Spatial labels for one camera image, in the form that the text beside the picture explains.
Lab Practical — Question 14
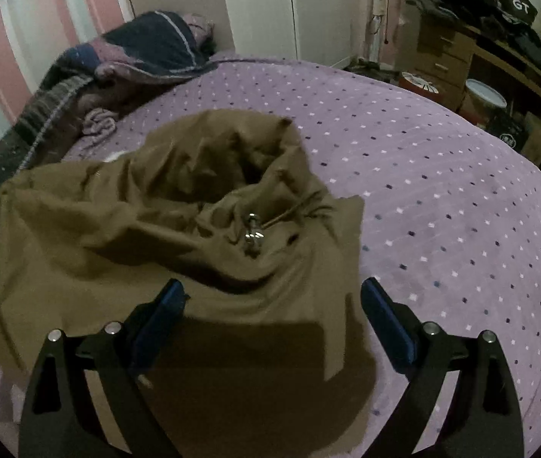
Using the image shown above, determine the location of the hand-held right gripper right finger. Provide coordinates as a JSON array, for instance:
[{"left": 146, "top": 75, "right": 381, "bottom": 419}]
[{"left": 360, "top": 277, "right": 524, "bottom": 458}]

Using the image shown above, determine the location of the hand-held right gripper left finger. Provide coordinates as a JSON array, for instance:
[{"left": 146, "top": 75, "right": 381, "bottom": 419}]
[{"left": 18, "top": 277, "right": 190, "bottom": 458}]

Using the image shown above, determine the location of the brown coat with white collar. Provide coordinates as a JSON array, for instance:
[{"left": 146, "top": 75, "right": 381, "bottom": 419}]
[{"left": 0, "top": 109, "right": 378, "bottom": 458}]

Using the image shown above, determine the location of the purple dotted bedsheet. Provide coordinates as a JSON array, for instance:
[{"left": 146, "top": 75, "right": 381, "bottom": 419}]
[{"left": 0, "top": 52, "right": 541, "bottom": 458}]

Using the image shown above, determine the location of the small pink cloth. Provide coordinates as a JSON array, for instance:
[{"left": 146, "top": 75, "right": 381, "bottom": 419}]
[{"left": 82, "top": 107, "right": 119, "bottom": 146}]

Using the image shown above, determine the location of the black box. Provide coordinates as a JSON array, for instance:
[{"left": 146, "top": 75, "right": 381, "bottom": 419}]
[{"left": 485, "top": 110, "right": 526, "bottom": 146}]

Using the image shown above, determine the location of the cardboard box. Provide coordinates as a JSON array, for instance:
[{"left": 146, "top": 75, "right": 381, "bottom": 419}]
[{"left": 521, "top": 112, "right": 541, "bottom": 163}]

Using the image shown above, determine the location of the round patterned tin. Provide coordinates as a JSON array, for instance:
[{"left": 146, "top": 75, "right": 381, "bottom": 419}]
[{"left": 398, "top": 71, "right": 443, "bottom": 101}]

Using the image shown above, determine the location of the white basin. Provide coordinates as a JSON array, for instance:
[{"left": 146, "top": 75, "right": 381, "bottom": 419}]
[{"left": 465, "top": 79, "right": 509, "bottom": 108}]

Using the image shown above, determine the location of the patchwork quilt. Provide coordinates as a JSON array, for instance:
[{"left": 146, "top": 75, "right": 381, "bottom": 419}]
[{"left": 0, "top": 10, "right": 216, "bottom": 201}]

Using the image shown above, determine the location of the wooden desk with drawers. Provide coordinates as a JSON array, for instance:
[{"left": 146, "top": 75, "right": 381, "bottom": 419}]
[{"left": 397, "top": 5, "right": 541, "bottom": 120}]

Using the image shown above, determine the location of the white wardrobe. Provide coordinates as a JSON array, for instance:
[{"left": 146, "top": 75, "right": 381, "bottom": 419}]
[{"left": 218, "top": 0, "right": 381, "bottom": 68}]

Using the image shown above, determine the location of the black cap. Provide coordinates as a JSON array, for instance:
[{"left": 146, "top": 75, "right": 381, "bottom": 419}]
[{"left": 497, "top": 0, "right": 541, "bottom": 27}]

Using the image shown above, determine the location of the white charger with cable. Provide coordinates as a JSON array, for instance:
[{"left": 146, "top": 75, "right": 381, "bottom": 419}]
[{"left": 368, "top": 0, "right": 393, "bottom": 46}]

